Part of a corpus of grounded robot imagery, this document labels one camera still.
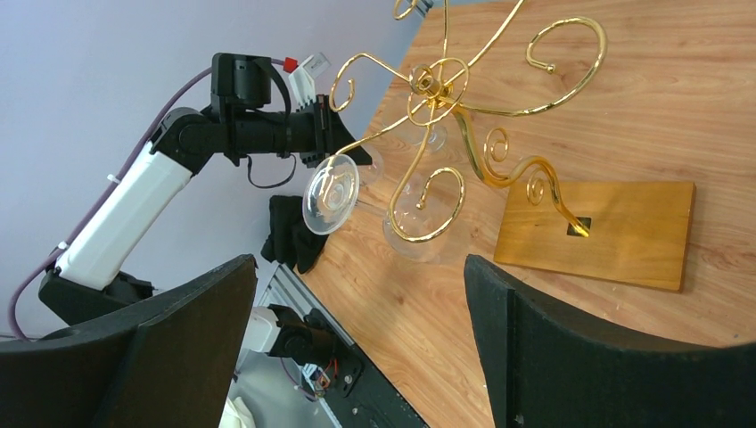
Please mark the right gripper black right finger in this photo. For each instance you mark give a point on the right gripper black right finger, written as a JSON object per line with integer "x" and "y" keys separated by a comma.
{"x": 549, "y": 364}

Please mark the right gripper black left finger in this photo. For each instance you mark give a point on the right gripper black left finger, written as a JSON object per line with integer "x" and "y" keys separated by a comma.
{"x": 167, "y": 361}

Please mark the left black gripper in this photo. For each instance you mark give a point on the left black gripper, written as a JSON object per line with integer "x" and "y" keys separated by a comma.
{"x": 315, "y": 130}

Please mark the wine glass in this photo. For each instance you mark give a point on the wine glass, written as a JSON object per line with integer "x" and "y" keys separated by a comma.
{"x": 408, "y": 132}
{"x": 337, "y": 189}

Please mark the wooden rack base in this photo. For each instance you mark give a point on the wooden rack base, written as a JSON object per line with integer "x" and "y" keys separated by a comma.
{"x": 638, "y": 232}

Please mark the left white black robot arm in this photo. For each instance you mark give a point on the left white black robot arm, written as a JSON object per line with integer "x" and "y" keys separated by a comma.
{"x": 86, "y": 281}

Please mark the black cloth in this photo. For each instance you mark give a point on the black cloth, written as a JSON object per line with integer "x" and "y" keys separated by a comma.
{"x": 290, "y": 241}

